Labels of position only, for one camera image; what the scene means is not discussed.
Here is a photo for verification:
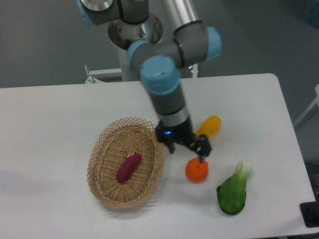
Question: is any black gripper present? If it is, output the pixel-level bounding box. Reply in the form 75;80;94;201
155;117;212;163

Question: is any purple sweet potato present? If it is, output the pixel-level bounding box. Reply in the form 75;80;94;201
116;153;142;183

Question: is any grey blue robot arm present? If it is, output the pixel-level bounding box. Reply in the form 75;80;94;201
77;0;222;162

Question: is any woven wicker basket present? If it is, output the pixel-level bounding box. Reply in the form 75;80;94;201
87;117;165;209

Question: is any orange tangerine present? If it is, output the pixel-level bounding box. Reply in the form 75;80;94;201
185;158;209;183

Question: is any yellow mango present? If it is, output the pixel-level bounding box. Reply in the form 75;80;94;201
195;115;222;139

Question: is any green bok choy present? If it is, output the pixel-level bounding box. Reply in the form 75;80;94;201
216;160;252;216

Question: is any white furniture leg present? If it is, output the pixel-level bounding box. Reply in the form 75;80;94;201
293;85;319;130

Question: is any black device at edge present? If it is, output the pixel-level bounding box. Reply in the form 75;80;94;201
300;202;319;228

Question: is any white metal base frame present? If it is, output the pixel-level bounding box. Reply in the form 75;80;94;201
84;64;200;84

